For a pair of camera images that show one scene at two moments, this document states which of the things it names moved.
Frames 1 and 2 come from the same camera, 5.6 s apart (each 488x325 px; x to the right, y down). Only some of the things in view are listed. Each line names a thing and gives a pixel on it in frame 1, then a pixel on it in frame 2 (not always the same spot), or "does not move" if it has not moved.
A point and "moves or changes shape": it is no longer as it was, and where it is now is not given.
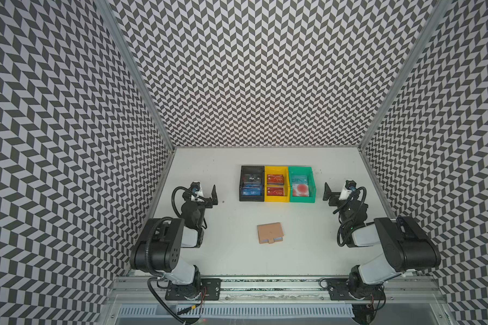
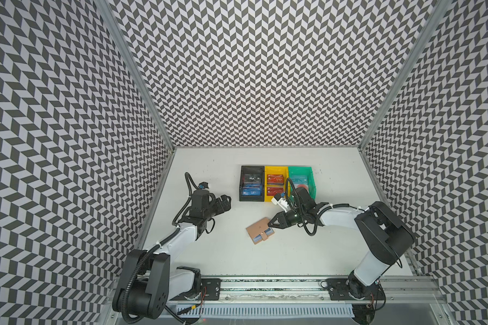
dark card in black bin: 251,178 does not move
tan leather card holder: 270,232 moves or changes shape
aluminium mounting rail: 278,290 does not move
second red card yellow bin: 275,191 does not move
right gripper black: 334,196 to 282,220
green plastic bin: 305,170 does not move
